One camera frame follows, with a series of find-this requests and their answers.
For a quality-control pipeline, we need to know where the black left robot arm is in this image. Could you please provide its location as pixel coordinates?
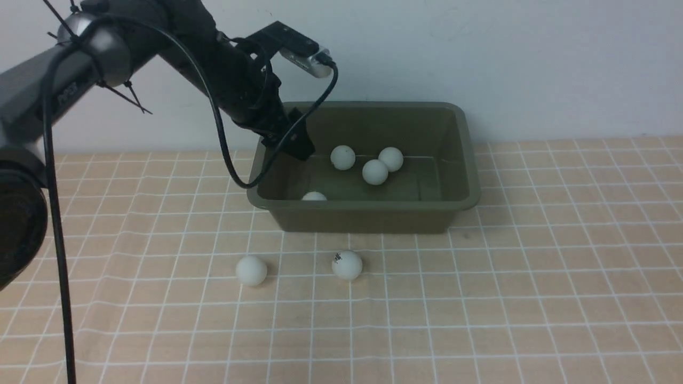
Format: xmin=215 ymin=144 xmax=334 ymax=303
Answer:
xmin=2 ymin=1 xmax=338 ymax=287

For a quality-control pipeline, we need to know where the checkered peach tablecloth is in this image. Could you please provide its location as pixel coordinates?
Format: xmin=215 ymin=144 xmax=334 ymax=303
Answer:
xmin=0 ymin=137 xmax=683 ymax=384

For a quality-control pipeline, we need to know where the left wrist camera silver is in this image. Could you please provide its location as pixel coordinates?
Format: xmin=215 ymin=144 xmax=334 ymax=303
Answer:
xmin=246 ymin=20 xmax=332 ymax=78

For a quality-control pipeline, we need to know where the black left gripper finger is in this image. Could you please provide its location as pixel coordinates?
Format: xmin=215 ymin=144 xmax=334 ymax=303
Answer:
xmin=261 ymin=108 xmax=315 ymax=162

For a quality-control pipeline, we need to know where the black left camera cable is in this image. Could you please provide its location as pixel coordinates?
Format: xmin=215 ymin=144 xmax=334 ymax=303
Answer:
xmin=42 ymin=16 xmax=339 ymax=384

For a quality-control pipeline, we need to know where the white ping-pong ball logo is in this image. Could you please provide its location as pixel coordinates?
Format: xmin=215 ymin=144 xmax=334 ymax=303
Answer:
xmin=362 ymin=159 xmax=390 ymax=186
xmin=331 ymin=250 xmax=363 ymax=281
xmin=330 ymin=145 xmax=356 ymax=171

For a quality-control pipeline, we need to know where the white ping-pong ball plain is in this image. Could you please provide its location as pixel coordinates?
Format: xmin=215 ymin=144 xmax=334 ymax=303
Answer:
xmin=378 ymin=147 xmax=403 ymax=172

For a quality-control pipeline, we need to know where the white ping-pong ball front logo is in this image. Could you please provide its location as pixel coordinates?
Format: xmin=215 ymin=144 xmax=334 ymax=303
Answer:
xmin=362 ymin=159 xmax=390 ymax=186

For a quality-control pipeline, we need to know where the olive green plastic bin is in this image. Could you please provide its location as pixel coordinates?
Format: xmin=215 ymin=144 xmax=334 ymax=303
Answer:
xmin=247 ymin=101 xmax=481 ymax=234

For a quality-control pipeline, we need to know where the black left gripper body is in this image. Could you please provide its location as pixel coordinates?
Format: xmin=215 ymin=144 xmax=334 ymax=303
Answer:
xmin=176 ymin=32 xmax=289 ymax=139

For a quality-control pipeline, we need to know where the white ping-pong ball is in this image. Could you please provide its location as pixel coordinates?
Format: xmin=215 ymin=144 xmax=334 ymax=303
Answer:
xmin=301 ymin=190 xmax=327 ymax=201
xmin=236 ymin=255 xmax=268 ymax=287

